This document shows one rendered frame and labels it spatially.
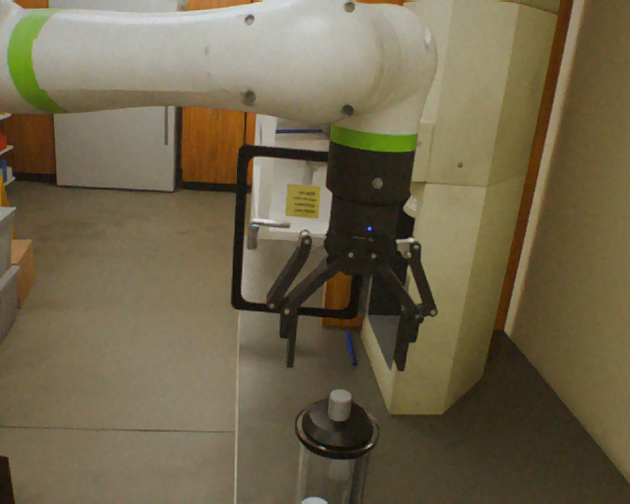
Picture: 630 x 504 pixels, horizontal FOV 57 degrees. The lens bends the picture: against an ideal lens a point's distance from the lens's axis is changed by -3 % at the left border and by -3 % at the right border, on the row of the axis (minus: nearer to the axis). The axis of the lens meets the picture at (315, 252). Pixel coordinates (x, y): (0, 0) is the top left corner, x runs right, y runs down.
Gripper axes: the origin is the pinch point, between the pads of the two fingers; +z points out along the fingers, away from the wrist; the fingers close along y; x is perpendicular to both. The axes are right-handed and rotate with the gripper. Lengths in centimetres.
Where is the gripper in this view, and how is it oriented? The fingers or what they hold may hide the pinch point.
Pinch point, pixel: (345, 355)
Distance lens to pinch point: 73.6
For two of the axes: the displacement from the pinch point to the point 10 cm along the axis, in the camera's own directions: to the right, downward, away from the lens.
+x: 0.9, 3.6, -9.3
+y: -9.9, -0.5, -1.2
